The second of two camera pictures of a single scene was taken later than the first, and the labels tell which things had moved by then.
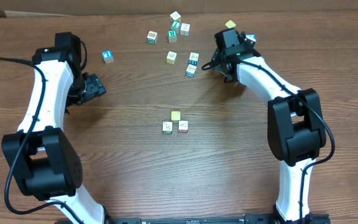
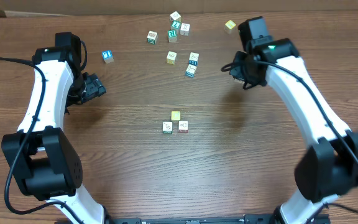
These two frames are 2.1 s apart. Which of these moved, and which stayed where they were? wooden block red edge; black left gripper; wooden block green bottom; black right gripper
Moved: black right gripper
Stayed: wooden block green bottom; black left gripper; wooden block red edge
